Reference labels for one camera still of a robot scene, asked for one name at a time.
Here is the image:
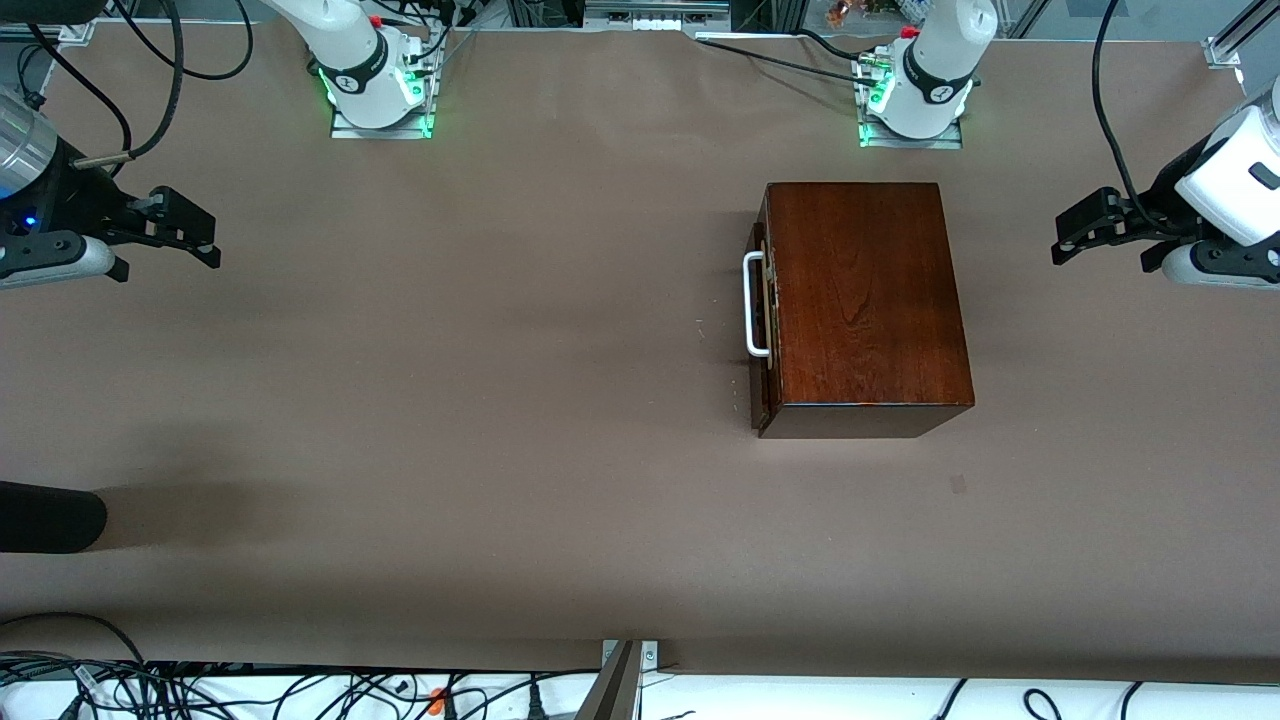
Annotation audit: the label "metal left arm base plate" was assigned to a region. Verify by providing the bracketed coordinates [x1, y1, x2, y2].
[855, 48, 964, 150]

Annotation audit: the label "thin black cable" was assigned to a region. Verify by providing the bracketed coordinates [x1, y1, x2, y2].
[22, 20, 134, 153]

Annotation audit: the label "looped black cable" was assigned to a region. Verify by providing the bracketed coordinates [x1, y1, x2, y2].
[108, 0, 254, 81]

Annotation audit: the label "arched black floor cable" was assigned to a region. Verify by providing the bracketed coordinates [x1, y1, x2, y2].
[0, 612, 151, 669]

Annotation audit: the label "thick black gripper cable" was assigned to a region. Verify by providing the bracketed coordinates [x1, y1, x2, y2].
[72, 0, 186, 169]

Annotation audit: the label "black cylindrical object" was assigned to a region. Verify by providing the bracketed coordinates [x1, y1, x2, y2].
[0, 480, 108, 554]

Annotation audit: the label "tangled black floor cables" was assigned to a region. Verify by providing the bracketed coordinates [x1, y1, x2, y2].
[0, 650, 601, 720]

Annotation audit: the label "small metal bracket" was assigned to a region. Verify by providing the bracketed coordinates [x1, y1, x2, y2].
[601, 640, 660, 673]

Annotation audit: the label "dark metal beam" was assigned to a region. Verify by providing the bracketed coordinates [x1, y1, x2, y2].
[575, 640, 641, 720]

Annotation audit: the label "black cable across table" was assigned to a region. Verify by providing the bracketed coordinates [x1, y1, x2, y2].
[693, 28, 906, 86]

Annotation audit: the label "dark brown wooden box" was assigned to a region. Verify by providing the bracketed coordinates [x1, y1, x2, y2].
[757, 182, 975, 439]

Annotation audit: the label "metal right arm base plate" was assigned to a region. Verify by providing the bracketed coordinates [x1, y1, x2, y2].
[330, 35, 438, 140]

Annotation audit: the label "aluminium corner profile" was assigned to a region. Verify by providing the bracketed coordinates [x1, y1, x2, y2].
[0, 22, 96, 46]
[1203, 0, 1280, 71]

